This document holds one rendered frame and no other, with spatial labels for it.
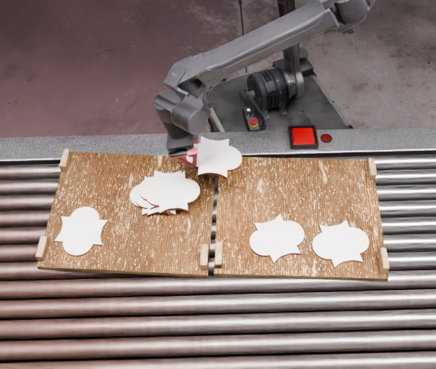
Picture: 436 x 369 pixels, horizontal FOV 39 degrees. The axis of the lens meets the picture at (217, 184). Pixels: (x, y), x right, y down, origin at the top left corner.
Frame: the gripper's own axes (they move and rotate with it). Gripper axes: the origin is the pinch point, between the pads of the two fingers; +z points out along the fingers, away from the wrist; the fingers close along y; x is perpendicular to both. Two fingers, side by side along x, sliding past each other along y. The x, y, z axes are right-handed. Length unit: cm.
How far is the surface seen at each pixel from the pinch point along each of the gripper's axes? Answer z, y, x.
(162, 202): 6.7, -8.4, 9.8
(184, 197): 8.2, -6.7, 4.7
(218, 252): 11.6, -21.6, -3.9
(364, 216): 24.2, -8.3, -37.7
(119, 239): 7.3, -17.5, 20.3
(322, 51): 115, 154, -21
